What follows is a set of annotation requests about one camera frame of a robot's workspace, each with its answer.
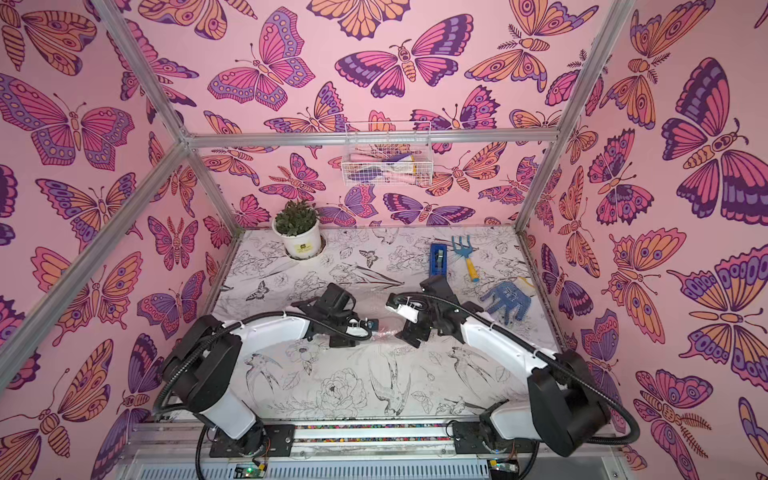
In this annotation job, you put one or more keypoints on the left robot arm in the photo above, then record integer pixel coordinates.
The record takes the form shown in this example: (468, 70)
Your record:
(197, 373)

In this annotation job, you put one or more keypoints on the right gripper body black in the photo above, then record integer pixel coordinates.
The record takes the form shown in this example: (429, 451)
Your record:
(414, 325)

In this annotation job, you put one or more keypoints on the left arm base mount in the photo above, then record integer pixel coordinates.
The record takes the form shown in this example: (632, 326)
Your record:
(272, 440)

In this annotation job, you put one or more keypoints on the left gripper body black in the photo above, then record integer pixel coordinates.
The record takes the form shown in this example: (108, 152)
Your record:
(338, 327)

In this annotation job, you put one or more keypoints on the blue tape dispenser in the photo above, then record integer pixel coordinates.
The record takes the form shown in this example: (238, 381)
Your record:
(438, 259)

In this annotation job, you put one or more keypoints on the blue yellow garden rake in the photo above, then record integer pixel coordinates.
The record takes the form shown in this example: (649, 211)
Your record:
(462, 247)

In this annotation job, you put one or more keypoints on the white wire wall basket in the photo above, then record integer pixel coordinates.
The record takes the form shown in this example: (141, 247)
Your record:
(386, 152)

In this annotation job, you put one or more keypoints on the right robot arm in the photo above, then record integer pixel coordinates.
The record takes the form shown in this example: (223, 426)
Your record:
(565, 407)

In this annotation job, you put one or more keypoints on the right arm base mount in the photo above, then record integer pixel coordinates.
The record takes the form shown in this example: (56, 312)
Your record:
(476, 438)

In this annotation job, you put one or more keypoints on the white potted succulent plant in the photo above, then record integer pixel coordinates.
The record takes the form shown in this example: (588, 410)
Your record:
(298, 226)

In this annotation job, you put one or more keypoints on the aluminium front rail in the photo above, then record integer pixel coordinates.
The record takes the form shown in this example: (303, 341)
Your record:
(366, 449)

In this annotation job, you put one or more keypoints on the clear bubble wrap sheet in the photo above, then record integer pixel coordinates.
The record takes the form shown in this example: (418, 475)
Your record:
(390, 327)

